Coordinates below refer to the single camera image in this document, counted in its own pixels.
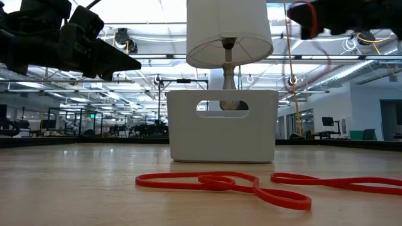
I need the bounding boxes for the red rubber band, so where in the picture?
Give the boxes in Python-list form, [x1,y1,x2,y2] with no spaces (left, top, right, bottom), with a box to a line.
[282,1,333,83]
[134,170,313,212]
[270,171,402,196]

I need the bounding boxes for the distant black robot workstation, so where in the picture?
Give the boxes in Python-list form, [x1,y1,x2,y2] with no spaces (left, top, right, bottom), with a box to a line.
[46,107,104,136]

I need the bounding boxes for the dark background equipment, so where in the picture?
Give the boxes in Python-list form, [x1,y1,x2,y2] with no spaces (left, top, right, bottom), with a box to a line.
[0,104,23,137]

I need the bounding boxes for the tall black stand frame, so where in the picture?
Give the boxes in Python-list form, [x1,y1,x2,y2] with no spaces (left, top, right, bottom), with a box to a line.
[158,78,210,124]

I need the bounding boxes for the dark distant robot arms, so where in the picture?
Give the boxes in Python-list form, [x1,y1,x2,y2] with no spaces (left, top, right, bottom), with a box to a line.
[106,122,169,138]

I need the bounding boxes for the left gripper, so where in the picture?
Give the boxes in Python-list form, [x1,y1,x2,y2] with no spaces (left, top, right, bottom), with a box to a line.
[0,20,143,82]

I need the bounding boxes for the white shade table lamp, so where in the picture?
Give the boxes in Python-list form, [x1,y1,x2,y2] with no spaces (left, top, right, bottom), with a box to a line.
[185,0,274,111]

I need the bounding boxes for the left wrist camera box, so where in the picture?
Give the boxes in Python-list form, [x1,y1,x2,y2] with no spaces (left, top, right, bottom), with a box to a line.
[67,4,106,41]

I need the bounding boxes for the yellow hanging cord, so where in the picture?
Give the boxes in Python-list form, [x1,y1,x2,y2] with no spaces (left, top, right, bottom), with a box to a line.
[281,0,303,137]

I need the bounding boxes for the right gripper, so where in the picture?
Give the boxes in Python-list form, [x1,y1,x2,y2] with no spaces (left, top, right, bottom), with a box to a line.
[287,0,402,40]

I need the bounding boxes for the green seat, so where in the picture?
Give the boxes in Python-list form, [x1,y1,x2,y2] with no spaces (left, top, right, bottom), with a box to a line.
[349,128,378,141]

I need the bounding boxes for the white plastic handled bin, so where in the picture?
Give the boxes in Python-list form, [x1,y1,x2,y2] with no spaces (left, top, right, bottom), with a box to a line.
[166,89,280,164]

